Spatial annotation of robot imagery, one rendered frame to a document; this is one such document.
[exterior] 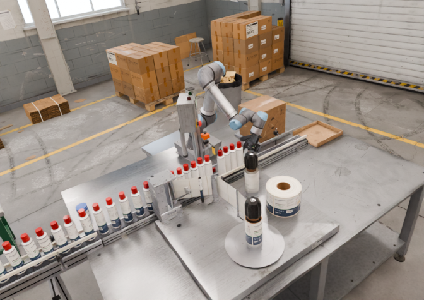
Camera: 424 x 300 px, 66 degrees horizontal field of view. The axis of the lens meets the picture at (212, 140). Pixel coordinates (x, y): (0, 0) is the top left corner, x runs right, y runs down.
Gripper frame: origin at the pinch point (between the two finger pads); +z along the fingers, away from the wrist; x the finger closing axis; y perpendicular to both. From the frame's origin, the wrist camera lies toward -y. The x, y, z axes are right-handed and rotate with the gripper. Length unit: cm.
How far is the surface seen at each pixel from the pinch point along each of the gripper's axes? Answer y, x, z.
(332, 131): 5, 83, -36
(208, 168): 2.9, -29.8, 9.4
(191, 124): 0, -52, -17
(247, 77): -283, 231, -52
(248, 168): 30.2, -24.6, -4.5
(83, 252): 6, -97, 64
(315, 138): 4, 66, -26
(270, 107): -19, 29, -38
